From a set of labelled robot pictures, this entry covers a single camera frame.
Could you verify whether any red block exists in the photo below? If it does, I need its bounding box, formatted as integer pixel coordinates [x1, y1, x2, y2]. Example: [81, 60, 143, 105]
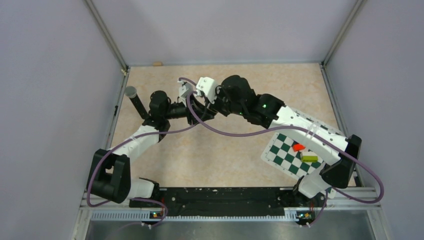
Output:
[292, 143, 306, 152]

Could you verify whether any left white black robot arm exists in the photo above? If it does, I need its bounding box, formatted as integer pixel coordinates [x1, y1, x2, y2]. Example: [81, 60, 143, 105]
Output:
[87, 90, 197, 207]

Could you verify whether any small wooden piece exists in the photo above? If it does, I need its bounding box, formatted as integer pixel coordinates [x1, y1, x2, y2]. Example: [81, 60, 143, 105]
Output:
[152, 61, 163, 67]

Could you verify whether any black microphone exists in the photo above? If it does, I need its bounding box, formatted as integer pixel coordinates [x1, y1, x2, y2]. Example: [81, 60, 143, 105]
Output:
[124, 86, 149, 120]

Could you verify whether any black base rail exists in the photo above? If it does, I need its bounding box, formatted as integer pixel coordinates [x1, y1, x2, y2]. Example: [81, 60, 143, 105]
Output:
[129, 187, 327, 219]

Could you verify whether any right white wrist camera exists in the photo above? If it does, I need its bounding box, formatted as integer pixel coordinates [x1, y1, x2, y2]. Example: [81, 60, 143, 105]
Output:
[195, 77, 219, 104]

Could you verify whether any green white block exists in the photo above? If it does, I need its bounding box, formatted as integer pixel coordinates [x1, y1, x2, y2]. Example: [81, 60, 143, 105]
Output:
[300, 151, 319, 163]

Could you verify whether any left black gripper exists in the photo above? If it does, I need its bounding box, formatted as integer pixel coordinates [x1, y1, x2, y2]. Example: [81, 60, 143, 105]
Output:
[163, 93, 214, 126]

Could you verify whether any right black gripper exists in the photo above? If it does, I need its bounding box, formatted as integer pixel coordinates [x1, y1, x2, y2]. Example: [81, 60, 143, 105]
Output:
[205, 85, 246, 118]

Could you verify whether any green white chessboard mat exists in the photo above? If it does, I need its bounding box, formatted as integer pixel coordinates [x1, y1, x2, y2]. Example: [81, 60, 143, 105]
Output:
[260, 114, 345, 181]

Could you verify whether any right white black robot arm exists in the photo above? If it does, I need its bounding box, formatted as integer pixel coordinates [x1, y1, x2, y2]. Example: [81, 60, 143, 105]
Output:
[198, 75, 362, 206]

